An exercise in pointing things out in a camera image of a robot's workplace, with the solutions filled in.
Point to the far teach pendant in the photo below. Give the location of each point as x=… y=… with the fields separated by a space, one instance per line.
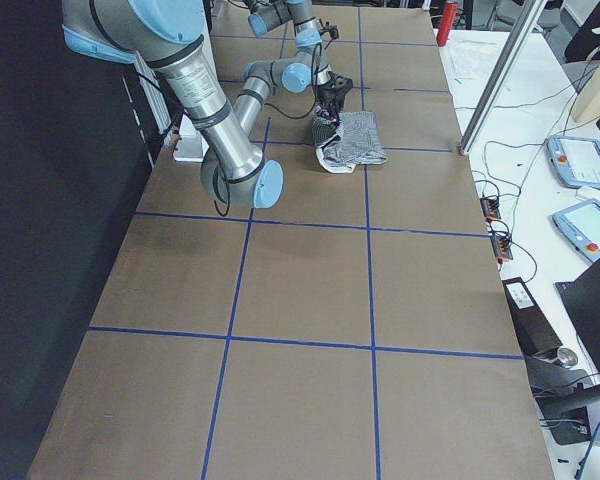
x=576 y=160

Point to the black monitor stand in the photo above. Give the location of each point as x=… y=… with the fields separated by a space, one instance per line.
x=568 y=399

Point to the red cylinder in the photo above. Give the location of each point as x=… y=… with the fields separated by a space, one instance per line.
x=446 y=22

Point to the black power adapter box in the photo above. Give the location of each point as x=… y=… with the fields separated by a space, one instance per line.
x=536 y=336

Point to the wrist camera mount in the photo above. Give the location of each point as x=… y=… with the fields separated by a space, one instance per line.
x=331 y=30
x=340 y=85

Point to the white camera pole base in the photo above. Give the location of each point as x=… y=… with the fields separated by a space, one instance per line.
x=190 y=145

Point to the teach pendant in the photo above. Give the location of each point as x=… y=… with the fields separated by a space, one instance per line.
x=580 y=225
x=576 y=160

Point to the aluminium frame post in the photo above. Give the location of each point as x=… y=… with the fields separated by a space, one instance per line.
x=522 y=28

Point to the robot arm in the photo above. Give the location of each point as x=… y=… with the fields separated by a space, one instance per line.
x=169 y=35
x=265 y=16

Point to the brown paper table cover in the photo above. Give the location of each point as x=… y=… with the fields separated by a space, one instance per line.
x=358 y=329

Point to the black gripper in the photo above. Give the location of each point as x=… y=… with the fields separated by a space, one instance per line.
x=330 y=94

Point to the striped polo shirt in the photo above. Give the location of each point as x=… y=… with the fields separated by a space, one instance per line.
x=345 y=141

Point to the orange black terminal strip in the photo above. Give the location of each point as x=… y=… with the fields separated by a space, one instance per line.
x=490 y=208

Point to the near teach pendant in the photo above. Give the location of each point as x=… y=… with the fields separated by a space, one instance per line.
x=580 y=225

